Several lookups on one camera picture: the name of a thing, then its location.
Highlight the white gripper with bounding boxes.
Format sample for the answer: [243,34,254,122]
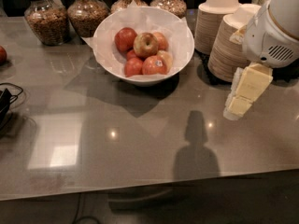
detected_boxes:
[223,1,299,120]

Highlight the yellow-red top apple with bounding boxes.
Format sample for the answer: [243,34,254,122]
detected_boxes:
[133,33,159,58]

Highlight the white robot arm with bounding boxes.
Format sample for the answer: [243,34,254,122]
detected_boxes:
[223,0,299,120]

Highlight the paper bowl stack front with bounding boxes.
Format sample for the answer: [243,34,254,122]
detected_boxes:
[207,4,260,82]

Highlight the paper bowl stack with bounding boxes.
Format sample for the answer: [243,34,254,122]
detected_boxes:
[207,4,260,82]
[194,0,240,55]

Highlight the paper bowl stack back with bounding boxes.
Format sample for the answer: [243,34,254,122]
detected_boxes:
[194,0,240,55]

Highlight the white paper bowl liner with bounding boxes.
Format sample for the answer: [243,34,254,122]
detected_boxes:
[81,0,192,82]

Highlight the red apple with sticker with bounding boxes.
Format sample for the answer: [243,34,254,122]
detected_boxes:
[142,56,167,75]

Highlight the white ceramic bowl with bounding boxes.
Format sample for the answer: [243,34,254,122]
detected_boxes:
[93,6,195,87]

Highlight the red apple front left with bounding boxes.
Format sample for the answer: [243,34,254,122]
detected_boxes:
[124,58,143,77]

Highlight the small red middle apple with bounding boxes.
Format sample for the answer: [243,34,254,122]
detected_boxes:
[126,49,136,60]

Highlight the red apple at left edge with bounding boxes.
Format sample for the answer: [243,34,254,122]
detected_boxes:
[0,46,7,65]

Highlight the black mat under stacks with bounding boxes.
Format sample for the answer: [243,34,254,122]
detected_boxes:
[196,51,229,85]

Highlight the glass cereal jar far left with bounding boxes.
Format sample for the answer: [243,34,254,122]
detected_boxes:
[24,0,70,46]

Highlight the black device with cable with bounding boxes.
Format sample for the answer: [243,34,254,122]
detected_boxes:
[0,82,23,131]

